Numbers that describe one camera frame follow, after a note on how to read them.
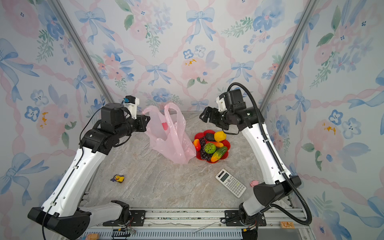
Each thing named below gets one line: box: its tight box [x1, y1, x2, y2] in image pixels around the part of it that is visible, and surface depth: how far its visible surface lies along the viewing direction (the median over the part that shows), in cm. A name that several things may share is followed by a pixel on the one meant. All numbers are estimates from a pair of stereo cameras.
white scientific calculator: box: [215, 168, 247, 199], surface depth 86 cm
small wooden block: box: [281, 221, 295, 229], surface depth 73 cm
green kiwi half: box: [204, 142, 217, 154], surface depth 91 cm
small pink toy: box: [250, 180, 259, 188], surface depth 85 cm
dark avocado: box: [205, 133, 216, 142], surface depth 102 cm
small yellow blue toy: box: [110, 174, 125, 183], surface depth 87 cm
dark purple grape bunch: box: [199, 136, 213, 161], surface depth 94 cm
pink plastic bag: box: [142, 102, 197, 165], surface depth 77 cm
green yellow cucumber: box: [210, 146, 228, 163], surface depth 90 cm
